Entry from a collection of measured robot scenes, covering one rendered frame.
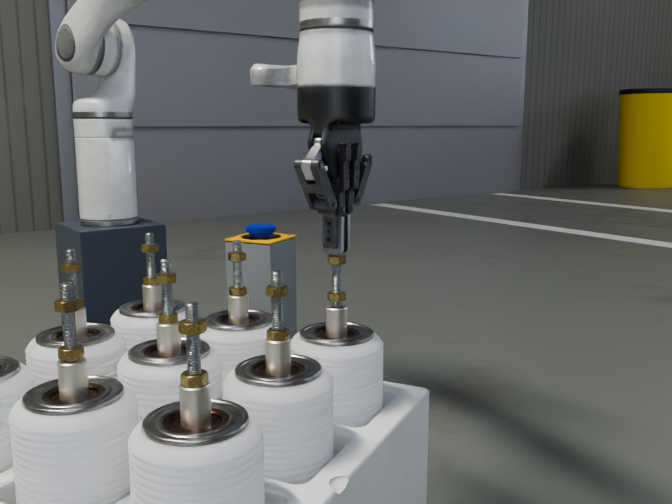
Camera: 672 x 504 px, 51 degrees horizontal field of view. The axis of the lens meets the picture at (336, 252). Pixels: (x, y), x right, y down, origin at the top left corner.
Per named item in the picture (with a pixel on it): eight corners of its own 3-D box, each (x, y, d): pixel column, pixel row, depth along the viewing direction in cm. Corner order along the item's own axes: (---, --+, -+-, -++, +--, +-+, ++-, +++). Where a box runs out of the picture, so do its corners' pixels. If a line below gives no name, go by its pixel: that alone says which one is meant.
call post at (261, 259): (230, 460, 98) (223, 241, 92) (256, 440, 104) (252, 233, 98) (274, 471, 95) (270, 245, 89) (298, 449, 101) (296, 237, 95)
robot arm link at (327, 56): (292, 91, 74) (291, 30, 73) (390, 89, 69) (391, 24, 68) (244, 87, 66) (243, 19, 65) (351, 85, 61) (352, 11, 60)
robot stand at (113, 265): (66, 390, 123) (54, 222, 118) (142, 373, 132) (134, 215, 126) (92, 416, 112) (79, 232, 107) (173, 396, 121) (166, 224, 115)
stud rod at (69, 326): (63, 377, 55) (56, 283, 54) (73, 373, 56) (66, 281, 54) (72, 379, 54) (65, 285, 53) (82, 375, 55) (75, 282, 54)
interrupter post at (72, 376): (94, 401, 55) (91, 361, 55) (62, 408, 54) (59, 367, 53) (85, 391, 57) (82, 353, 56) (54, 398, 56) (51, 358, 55)
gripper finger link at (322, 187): (295, 155, 64) (316, 198, 68) (288, 170, 63) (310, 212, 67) (321, 156, 63) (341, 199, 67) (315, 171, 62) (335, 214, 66)
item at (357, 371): (398, 494, 75) (401, 333, 72) (344, 534, 68) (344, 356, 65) (329, 467, 81) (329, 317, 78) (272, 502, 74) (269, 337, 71)
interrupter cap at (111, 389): (138, 403, 55) (137, 395, 54) (35, 428, 50) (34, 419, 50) (106, 376, 61) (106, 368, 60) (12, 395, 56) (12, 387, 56)
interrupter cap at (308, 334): (388, 336, 72) (388, 329, 72) (343, 354, 66) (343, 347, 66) (330, 323, 77) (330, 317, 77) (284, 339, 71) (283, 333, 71)
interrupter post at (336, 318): (352, 337, 72) (353, 306, 71) (338, 342, 70) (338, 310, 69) (334, 333, 73) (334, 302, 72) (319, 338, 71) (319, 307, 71)
